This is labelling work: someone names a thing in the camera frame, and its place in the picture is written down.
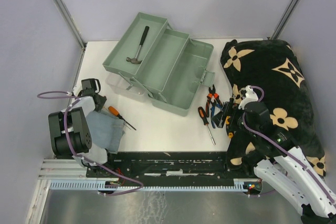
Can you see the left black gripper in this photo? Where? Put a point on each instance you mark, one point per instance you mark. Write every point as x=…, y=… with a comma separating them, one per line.
x=103, y=100

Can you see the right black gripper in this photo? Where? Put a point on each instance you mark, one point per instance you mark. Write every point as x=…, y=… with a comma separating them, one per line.
x=230, y=109

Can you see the black handled claw hammer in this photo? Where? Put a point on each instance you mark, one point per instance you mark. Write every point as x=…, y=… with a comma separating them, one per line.
x=135, y=60

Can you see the green plastic tool box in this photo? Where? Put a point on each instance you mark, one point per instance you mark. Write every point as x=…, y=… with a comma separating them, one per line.
x=173, y=65

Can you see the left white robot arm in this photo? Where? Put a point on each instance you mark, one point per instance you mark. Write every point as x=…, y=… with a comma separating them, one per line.
x=69, y=131

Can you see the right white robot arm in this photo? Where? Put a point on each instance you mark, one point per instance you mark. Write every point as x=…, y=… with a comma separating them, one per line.
x=272, y=154

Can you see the yellow black screwdriver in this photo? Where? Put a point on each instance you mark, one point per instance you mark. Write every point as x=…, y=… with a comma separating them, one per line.
x=228, y=127

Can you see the orange black nut driver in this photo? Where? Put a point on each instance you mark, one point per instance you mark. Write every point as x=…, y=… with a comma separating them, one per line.
x=202, y=115

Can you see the orange black pliers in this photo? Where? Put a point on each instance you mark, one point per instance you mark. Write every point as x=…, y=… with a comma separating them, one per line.
x=213, y=95

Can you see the folded blue denim cloth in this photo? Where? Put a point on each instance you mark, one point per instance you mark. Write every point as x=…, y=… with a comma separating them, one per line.
x=106, y=130

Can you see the black floral blanket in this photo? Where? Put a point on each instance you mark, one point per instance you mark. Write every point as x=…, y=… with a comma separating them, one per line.
x=273, y=66

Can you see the blue handled pliers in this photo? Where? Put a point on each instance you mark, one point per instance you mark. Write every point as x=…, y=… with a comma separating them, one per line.
x=214, y=109

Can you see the orange handled screwdriver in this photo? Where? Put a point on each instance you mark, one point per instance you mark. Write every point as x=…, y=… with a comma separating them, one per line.
x=116, y=113

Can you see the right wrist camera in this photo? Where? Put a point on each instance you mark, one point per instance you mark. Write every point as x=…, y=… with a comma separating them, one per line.
x=250, y=96

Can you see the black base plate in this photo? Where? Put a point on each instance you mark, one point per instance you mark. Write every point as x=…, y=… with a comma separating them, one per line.
x=171, y=169

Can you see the left aluminium frame post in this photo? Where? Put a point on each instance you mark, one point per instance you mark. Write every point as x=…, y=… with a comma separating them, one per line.
x=61, y=6

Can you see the aluminium frame post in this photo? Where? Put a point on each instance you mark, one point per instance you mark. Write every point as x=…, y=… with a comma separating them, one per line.
x=289, y=10
x=61, y=6

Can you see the right aluminium frame post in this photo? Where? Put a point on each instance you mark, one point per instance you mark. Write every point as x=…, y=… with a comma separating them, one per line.
x=289, y=10

